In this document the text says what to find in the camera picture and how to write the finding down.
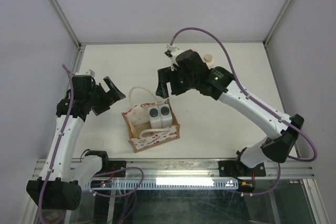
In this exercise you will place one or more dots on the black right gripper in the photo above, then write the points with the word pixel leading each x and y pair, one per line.
pixel 165 75

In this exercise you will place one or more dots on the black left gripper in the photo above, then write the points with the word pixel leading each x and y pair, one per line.
pixel 113 95

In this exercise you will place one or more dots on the slotted cable duct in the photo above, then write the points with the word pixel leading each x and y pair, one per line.
pixel 167 183

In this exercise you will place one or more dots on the white frosted rectangular bottle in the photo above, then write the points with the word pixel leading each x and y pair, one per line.
pixel 155 117

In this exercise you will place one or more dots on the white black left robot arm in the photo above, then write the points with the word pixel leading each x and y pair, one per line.
pixel 58 187

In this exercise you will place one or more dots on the cream bottle with round cap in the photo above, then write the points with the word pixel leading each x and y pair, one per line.
pixel 209 60

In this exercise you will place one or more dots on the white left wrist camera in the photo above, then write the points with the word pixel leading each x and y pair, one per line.
pixel 88 72

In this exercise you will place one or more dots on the aluminium mounting rail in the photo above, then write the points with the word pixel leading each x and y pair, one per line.
pixel 202 167

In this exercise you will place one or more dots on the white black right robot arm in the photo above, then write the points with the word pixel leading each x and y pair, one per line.
pixel 280 132

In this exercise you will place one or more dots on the burlap cat print canvas bag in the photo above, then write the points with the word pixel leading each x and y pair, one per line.
pixel 141 135

